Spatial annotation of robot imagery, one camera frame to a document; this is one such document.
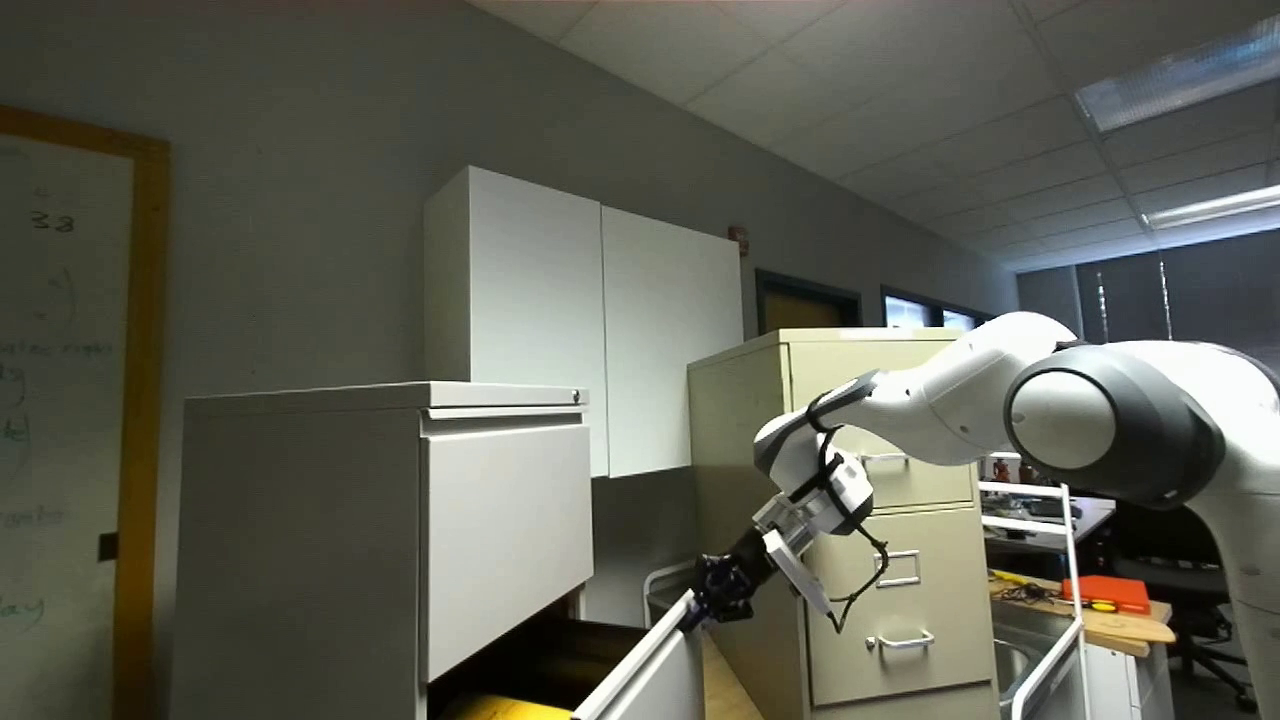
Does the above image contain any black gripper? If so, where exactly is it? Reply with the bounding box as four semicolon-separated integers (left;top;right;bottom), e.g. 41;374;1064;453
689;523;790;626

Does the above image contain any beige metal file cabinet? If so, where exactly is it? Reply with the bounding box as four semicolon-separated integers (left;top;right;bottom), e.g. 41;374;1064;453
686;322;1006;720

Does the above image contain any white file cabinet tall drawer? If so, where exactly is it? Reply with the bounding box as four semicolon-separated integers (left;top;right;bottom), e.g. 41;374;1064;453
426;417;602;682

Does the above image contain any yellow item inside drawer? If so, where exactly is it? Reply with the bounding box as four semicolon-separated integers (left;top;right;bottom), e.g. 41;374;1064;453
448;690;581;720

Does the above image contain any white file cabinet body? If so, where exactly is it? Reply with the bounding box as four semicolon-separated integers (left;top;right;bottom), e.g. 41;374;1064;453
171;374;602;720

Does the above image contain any white metal tube rack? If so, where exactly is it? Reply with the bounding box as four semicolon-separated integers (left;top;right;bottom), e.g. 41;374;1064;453
978;476;1088;720

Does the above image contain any orange flat object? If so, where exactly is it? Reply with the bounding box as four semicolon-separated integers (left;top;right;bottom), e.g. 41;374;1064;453
1061;570;1156;619

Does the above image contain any wooden work table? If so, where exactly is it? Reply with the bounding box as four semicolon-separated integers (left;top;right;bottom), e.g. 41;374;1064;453
987;569;1181;658

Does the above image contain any black office chair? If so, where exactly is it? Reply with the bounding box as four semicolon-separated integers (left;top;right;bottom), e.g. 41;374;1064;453
1116;501;1257;715

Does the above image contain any narrow ceiling light strip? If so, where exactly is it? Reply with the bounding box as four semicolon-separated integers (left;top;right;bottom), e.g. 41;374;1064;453
1139;181;1280;231

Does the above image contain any large ceiling light panel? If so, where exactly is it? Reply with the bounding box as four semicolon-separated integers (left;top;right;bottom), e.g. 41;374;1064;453
1074;15;1280;134

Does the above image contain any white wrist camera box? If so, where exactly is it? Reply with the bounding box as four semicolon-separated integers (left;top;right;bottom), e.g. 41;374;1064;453
755;486;845;619

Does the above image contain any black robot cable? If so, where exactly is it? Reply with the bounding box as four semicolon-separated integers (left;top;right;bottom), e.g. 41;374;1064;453
821;514;895;636

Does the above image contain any white wall cabinet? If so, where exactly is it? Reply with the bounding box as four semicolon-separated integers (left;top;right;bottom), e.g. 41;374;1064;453
426;158;750;484

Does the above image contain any whiteboard with wooden frame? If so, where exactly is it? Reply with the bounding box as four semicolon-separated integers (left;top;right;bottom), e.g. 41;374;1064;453
0;101;177;720

